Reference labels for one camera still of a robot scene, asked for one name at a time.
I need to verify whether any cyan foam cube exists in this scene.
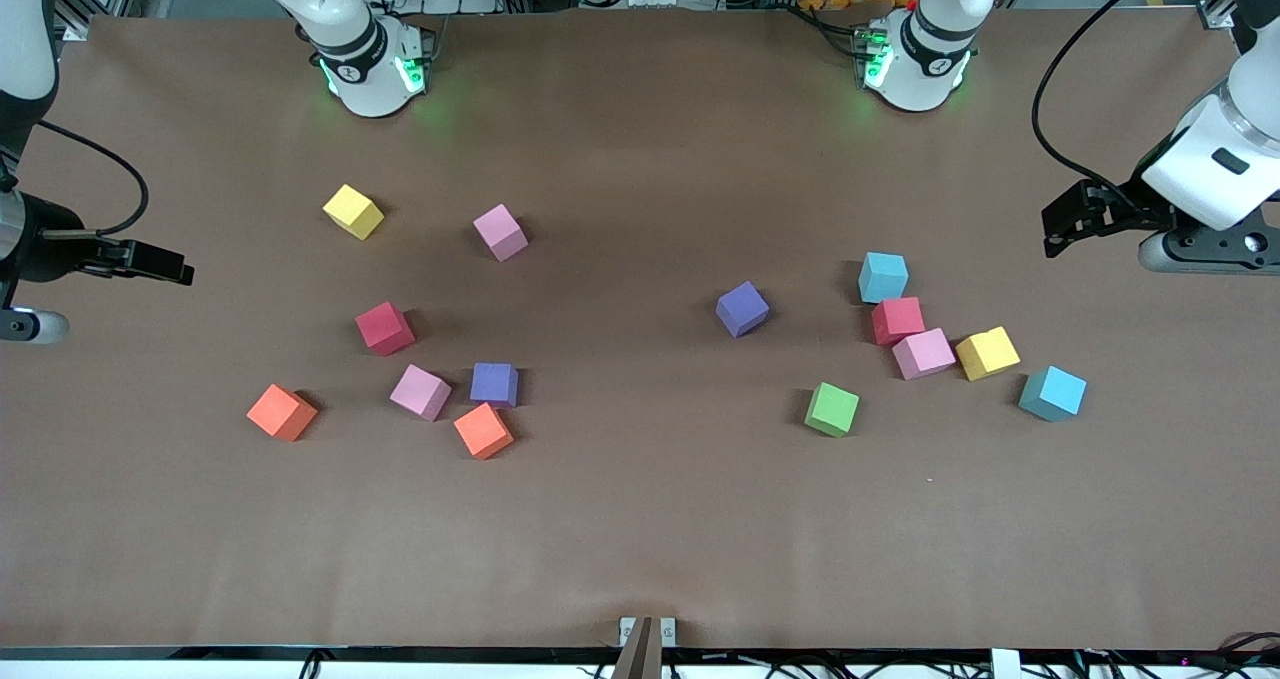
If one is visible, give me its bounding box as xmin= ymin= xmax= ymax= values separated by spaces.
xmin=1018 ymin=365 xmax=1088 ymax=423
xmin=858 ymin=251 xmax=910 ymax=305

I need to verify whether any red foam cube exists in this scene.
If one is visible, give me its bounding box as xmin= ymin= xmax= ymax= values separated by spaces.
xmin=870 ymin=296 xmax=926 ymax=347
xmin=355 ymin=301 xmax=416 ymax=357

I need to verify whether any pink foam cube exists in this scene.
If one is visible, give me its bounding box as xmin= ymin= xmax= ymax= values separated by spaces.
xmin=472 ymin=203 xmax=530 ymax=263
xmin=891 ymin=327 xmax=957 ymax=381
xmin=389 ymin=363 xmax=453 ymax=422

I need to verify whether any green foam cube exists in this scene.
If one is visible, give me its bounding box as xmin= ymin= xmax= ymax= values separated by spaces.
xmin=804 ymin=381 xmax=861 ymax=439

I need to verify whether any purple foam cube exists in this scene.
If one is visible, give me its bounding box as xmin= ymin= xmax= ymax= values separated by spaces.
xmin=469 ymin=362 xmax=520 ymax=408
xmin=715 ymin=280 xmax=771 ymax=339

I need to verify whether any yellow foam cube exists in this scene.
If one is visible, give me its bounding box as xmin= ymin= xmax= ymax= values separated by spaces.
xmin=955 ymin=326 xmax=1022 ymax=382
xmin=322 ymin=183 xmax=385 ymax=241

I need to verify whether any orange foam cube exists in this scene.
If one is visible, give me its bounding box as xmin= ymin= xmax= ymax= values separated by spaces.
xmin=246 ymin=383 xmax=319 ymax=443
xmin=453 ymin=402 xmax=515 ymax=461

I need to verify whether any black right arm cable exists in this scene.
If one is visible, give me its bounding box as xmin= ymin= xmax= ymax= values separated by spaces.
xmin=36 ymin=119 xmax=151 ymax=239

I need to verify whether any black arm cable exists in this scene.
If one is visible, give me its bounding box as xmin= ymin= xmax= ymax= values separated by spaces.
xmin=36 ymin=119 xmax=151 ymax=239
xmin=1031 ymin=0 xmax=1227 ymax=196

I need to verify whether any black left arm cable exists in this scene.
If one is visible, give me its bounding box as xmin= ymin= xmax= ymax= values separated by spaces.
xmin=1031 ymin=0 xmax=1227 ymax=196

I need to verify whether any silver metal bracket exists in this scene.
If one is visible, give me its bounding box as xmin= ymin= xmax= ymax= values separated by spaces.
xmin=619 ymin=616 xmax=677 ymax=648

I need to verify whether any brown post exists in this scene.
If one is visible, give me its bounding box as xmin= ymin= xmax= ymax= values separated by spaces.
xmin=612 ymin=616 xmax=663 ymax=679

